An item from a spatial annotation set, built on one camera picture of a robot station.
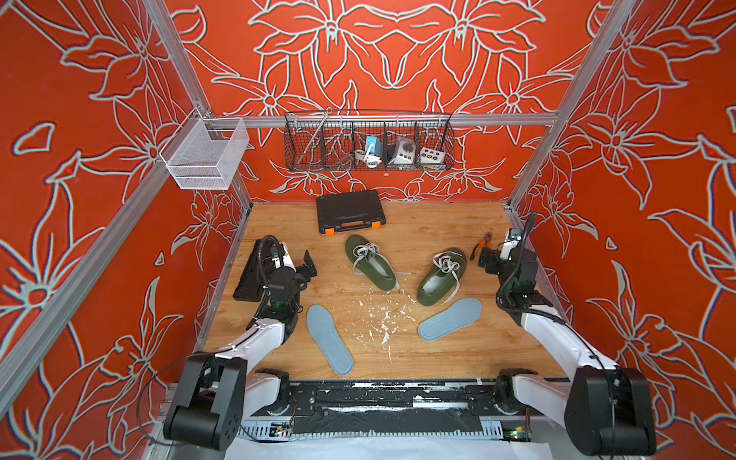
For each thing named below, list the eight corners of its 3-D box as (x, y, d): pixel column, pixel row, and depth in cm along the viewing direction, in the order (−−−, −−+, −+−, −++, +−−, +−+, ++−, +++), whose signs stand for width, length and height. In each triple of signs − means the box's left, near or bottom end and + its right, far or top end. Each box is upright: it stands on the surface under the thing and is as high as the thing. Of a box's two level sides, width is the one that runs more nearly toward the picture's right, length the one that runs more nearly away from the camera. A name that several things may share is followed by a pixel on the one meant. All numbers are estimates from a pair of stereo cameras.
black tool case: (320, 238, 110) (318, 230, 106) (317, 205, 122) (315, 196, 118) (385, 229, 113) (386, 221, 109) (376, 197, 125) (376, 188, 121)
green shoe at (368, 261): (335, 255, 105) (333, 243, 99) (354, 240, 109) (353, 228, 104) (385, 297, 94) (386, 287, 88) (404, 279, 98) (406, 267, 92)
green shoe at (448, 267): (416, 301, 92) (419, 291, 87) (439, 249, 106) (443, 237, 100) (445, 315, 89) (451, 305, 83) (465, 260, 103) (471, 247, 97)
